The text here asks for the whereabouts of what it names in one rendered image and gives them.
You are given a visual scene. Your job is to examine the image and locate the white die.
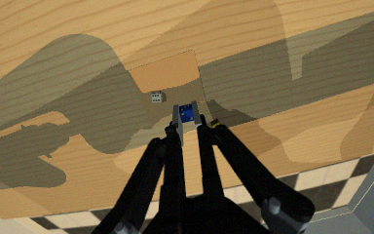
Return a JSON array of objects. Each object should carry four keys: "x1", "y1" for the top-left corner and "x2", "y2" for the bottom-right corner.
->
[{"x1": 151, "y1": 91, "x2": 163, "y2": 102}]

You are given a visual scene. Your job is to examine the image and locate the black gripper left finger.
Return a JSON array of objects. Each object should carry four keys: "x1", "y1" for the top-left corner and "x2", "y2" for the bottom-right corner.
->
[{"x1": 91, "y1": 104, "x2": 186, "y2": 234}]

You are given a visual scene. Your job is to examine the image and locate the yellow die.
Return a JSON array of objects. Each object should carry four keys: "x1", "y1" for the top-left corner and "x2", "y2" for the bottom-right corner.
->
[{"x1": 210, "y1": 119, "x2": 220, "y2": 128}]

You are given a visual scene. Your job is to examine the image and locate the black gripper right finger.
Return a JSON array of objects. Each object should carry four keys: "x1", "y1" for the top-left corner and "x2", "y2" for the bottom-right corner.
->
[{"x1": 191, "y1": 100, "x2": 316, "y2": 234}]

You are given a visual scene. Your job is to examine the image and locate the blue die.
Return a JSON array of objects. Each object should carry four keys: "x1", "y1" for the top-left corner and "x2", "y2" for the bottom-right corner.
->
[{"x1": 179, "y1": 104, "x2": 194, "y2": 123}]

